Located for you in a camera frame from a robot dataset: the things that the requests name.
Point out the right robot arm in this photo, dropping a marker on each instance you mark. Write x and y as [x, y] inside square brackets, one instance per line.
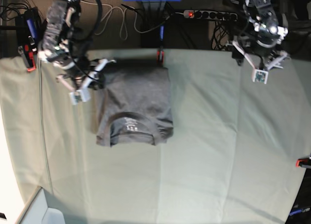
[61, 46]

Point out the red clamp right edge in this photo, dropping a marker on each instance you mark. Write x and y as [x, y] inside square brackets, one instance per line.
[304, 163]

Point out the red clamp edge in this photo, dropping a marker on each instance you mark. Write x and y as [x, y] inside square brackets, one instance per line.
[28, 57]
[304, 163]

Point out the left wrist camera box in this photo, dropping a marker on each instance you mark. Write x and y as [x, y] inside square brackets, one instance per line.
[260, 76]

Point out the dark grey t-shirt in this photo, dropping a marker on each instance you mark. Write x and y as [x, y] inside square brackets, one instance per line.
[134, 106]

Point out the white power strip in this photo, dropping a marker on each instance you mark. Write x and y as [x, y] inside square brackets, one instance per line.
[210, 15]

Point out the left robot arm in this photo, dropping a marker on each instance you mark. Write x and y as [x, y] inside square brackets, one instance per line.
[259, 40]

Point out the grey plastic bin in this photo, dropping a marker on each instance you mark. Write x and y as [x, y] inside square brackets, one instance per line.
[37, 211]

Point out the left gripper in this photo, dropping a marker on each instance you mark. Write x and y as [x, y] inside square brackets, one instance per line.
[245, 48]

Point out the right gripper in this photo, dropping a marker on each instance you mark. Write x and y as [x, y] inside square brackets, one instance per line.
[92, 77]

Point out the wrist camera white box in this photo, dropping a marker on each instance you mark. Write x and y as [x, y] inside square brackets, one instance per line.
[81, 95]

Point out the red clamp top centre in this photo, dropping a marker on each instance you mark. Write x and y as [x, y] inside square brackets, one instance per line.
[160, 56]

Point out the red clamp left edge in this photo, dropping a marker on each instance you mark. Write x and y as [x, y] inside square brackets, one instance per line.
[28, 57]

